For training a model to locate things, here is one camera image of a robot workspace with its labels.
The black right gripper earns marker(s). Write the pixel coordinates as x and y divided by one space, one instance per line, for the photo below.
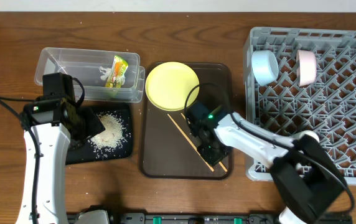
211 158

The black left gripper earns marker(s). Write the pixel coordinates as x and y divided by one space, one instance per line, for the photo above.
91 123

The wooden chopstick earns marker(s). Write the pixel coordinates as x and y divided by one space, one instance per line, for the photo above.
223 166
180 129

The green yellow snack wrapper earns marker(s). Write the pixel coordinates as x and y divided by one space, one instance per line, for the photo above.
115 76

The yellow plate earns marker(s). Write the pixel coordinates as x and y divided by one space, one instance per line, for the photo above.
168 85

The light blue bowl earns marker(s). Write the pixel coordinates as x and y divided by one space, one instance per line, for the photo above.
264 67

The cream white cup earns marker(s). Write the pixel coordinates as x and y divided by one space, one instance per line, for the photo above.
307 133

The pile of white rice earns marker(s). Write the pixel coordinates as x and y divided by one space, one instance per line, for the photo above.
114 136

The black plastic tray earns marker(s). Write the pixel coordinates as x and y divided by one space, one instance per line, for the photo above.
82 152

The brown plastic serving tray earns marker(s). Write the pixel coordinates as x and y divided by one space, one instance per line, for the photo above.
164 152

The crumpled white tissue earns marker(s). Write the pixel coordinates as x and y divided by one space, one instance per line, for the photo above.
106 72

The clear plastic bin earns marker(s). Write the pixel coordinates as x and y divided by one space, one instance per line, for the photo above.
88 66

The black rail with green clips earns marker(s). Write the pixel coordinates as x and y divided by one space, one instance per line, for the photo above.
143 218

